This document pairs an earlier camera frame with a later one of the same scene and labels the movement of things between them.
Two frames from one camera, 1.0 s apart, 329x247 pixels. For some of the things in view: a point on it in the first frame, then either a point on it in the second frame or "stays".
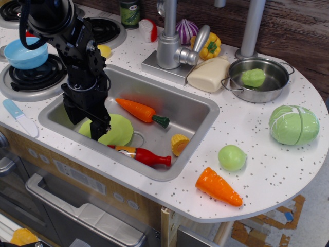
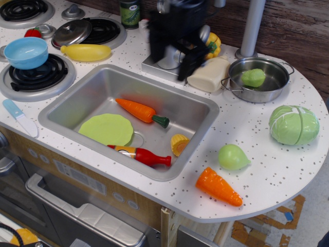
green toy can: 130,12 stays
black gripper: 86,96 -> 177,23
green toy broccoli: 254,77 stays
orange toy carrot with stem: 142,112 stays
